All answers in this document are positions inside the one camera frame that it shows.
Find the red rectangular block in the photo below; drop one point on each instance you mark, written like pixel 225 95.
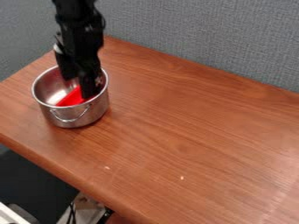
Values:
pixel 72 98

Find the white object bottom left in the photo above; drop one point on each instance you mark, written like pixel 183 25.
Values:
pixel 9 217

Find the metal pot with handles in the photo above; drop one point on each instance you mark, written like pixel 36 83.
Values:
pixel 50 89

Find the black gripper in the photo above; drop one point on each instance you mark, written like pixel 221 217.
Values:
pixel 78 39

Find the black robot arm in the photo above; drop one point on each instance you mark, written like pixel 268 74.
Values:
pixel 76 10

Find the metal table leg frame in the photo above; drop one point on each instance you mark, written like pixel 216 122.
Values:
pixel 84 211

